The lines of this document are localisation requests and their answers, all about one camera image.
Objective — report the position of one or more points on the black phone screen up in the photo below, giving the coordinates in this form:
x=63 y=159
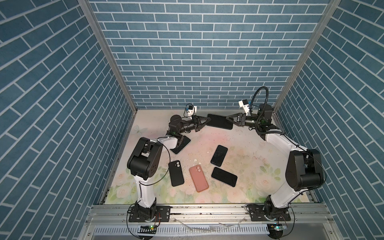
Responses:
x=183 y=144

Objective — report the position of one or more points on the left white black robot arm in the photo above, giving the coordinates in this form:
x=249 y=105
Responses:
x=145 y=158

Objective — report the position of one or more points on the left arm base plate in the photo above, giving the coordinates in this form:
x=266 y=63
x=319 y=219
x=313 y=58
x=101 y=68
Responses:
x=139 y=214

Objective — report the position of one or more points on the white vented cable duct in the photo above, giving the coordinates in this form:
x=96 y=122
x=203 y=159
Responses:
x=182 y=230

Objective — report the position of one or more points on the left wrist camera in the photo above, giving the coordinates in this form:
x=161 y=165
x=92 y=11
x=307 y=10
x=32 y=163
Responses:
x=190 y=110

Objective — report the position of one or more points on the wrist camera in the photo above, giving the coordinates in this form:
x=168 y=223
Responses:
x=190 y=110
x=244 y=104

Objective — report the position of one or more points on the pink phone case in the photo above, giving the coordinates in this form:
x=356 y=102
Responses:
x=198 y=178

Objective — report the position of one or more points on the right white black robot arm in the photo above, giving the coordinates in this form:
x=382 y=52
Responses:
x=304 y=171

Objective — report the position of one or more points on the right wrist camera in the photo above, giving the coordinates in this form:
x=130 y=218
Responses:
x=244 y=104

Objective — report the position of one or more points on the black phone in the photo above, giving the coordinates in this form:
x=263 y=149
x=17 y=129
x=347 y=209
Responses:
x=224 y=177
x=219 y=156

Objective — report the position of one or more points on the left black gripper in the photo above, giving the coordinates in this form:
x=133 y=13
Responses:
x=196 y=121

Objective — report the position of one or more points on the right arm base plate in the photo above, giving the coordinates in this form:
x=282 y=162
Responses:
x=267 y=213

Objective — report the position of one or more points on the aluminium front rail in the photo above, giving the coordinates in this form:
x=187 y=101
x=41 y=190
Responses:
x=302 y=213

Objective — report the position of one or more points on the black phone case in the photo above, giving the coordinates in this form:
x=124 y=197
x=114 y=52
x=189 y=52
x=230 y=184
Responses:
x=218 y=121
x=176 y=173

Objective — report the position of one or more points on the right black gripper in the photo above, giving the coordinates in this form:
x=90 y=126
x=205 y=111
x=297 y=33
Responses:
x=239 y=117

